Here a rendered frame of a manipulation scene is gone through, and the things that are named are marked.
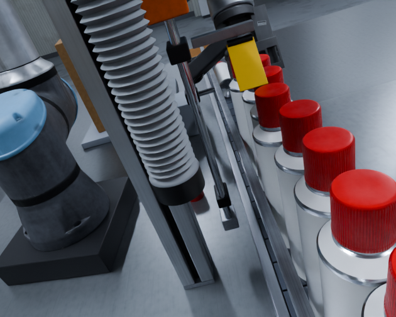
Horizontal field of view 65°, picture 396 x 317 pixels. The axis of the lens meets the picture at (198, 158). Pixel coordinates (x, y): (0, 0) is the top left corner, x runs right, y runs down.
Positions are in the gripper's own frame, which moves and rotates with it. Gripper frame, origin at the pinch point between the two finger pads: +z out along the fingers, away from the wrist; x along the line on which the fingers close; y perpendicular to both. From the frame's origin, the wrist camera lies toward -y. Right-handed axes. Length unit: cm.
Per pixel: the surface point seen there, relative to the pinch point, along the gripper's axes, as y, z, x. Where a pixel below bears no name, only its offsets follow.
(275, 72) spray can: 1.6, -5.6, -20.7
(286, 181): -1.3, 4.7, -26.9
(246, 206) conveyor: -4.7, 10.5, -7.2
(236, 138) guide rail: -3.4, 0.1, -6.0
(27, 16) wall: -407, -458, 761
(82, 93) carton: -39, -24, 32
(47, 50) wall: -401, -377, 806
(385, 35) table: 56, -19, 54
